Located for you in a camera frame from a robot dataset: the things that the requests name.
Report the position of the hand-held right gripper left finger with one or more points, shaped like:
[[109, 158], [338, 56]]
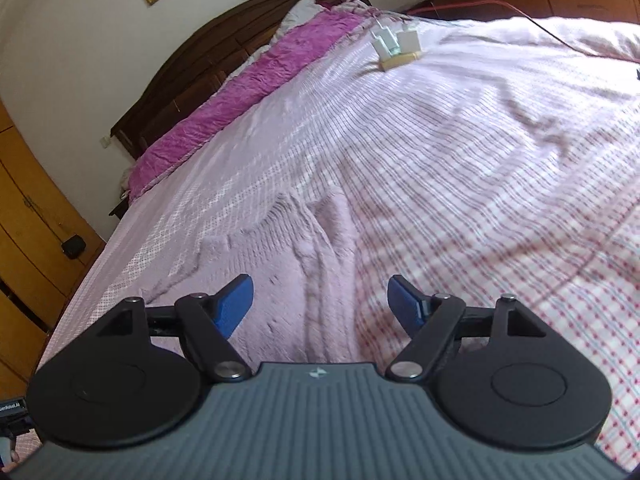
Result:
[[232, 305]]

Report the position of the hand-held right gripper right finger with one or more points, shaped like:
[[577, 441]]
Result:
[[404, 302]]

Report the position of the pink knit sweater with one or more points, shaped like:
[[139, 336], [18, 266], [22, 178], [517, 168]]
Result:
[[300, 280]]

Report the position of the pink checked bed blanket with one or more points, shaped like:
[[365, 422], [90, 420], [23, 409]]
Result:
[[475, 170]]

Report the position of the small black box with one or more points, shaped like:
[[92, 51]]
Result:
[[73, 246]]

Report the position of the wooden wardrobe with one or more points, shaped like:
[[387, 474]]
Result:
[[35, 240]]

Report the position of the purple quilted pillow cover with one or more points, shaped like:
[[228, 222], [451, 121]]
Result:
[[240, 80]]

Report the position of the beige power strip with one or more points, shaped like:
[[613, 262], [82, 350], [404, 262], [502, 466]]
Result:
[[400, 61]]

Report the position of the dark wooden headboard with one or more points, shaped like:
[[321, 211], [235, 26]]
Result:
[[210, 60]]

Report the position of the white pillow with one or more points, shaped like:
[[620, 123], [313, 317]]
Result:
[[295, 15]]

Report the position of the white wall socket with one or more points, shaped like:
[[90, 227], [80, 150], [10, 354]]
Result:
[[104, 141]]

